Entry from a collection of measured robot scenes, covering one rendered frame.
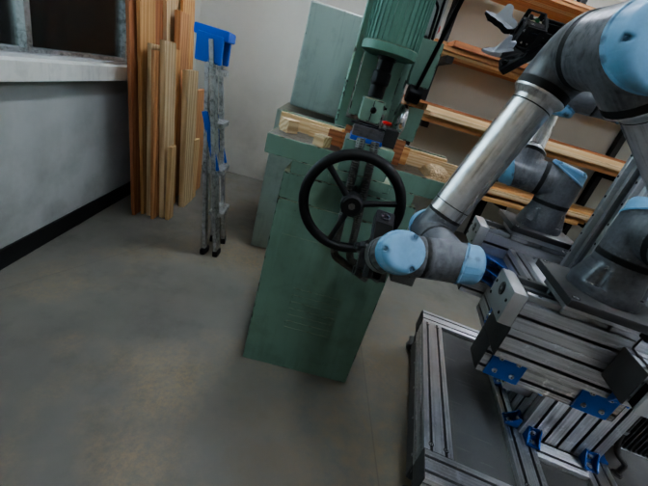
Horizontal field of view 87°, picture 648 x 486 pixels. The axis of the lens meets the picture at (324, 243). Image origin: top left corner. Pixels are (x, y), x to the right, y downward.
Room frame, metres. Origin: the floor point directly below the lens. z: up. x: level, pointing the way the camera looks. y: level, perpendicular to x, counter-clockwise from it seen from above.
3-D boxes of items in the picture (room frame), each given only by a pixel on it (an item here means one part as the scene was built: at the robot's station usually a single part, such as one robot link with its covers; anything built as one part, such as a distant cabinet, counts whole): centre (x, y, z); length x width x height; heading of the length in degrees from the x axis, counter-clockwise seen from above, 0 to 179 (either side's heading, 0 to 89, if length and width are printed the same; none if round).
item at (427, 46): (1.46, -0.16, 1.22); 0.09 x 0.08 x 0.15; 3
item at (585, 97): (1.14, -0.56, 1.22); 0.11 x 0.08 x 0.11; 71
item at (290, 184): (1.35, -0.02, 0.76); 0.57 x 0.45 x 0.09; 3
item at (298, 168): (1.17, -0.03, 0.82); 0.40 x 0.21 x 0.04; 93
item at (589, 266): (0.76, -0.65, 0.87); 0.15 x 0.15 x 0.10
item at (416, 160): (1.24, -0.12, 0.92); 0.55 x 0.02 x 0.04; 93
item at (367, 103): (1.25, -0.02, 1.03); 0.14 x 0.07 x 0.09; 3
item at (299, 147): (1.13, -0.04, 0.87); 0.61 x 0.30 x 0.06; 93
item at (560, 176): (1.25, -0.72, 0.98); 0.13 x 0.12 x 0.14; 71
